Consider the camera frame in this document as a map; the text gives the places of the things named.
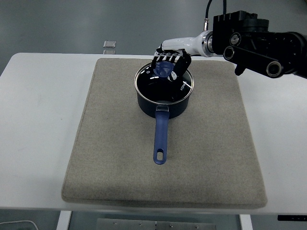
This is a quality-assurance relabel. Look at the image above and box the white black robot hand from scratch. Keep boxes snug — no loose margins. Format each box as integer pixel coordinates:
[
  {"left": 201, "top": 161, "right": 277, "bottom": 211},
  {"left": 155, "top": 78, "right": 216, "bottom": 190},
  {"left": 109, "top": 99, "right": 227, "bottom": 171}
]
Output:
[{"left": 151, "top": 33, "right": 206, "bottom": 82}]

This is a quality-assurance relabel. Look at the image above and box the dark blue saucepan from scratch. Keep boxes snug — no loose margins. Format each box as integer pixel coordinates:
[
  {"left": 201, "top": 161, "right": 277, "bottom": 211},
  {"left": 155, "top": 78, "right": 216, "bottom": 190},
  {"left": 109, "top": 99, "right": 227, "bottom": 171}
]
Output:
[{"left": 136, "top": 83, "right": 192, "bottom": 165}]

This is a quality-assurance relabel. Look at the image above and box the black table control panel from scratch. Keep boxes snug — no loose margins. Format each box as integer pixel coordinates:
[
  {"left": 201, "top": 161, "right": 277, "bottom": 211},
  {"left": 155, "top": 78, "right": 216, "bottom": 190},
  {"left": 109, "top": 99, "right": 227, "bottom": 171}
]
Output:
[{"left": 277, "top": 215, "right": 307, "bottom": 221}]

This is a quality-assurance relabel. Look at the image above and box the beige fabric mat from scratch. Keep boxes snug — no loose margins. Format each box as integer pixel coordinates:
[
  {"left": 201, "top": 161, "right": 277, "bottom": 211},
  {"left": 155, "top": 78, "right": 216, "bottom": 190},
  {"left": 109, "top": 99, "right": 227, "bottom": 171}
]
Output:
[{"left": 61, "top": 57, "right": 268, "bottom": 208}]

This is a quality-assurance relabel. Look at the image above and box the grey metal plate with screws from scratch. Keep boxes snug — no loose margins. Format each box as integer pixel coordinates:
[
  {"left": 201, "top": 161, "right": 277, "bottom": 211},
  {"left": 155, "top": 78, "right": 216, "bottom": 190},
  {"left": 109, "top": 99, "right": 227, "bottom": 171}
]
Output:
[{"left": 96, "top": 218, "right": 216, "bottom": 230}]

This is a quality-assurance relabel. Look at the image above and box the white cable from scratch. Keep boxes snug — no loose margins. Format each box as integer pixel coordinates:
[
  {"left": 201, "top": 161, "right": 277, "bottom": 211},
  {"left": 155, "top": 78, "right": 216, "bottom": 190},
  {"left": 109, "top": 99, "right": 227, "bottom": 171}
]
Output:
[{"left": 0, "top": 219, "right": 38, "bottom": 230}]

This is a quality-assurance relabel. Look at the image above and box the glass pot lid blue knob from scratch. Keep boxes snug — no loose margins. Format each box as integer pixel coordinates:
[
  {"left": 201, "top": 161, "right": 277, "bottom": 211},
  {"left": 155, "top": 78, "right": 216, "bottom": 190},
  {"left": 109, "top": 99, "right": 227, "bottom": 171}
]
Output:
[{"left": 133, "top": 61, "right": 194, "bottom": 105}]

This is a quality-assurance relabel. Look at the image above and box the white table leg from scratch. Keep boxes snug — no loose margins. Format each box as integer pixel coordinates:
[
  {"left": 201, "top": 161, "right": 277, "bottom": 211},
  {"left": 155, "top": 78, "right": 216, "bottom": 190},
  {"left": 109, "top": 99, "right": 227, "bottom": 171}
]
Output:
[
  {"left": 239, "top": 214, "right": 254, "bottom": 230},
  {"left": 56, "top": 210, "right": 72, "bottom": 230}
]

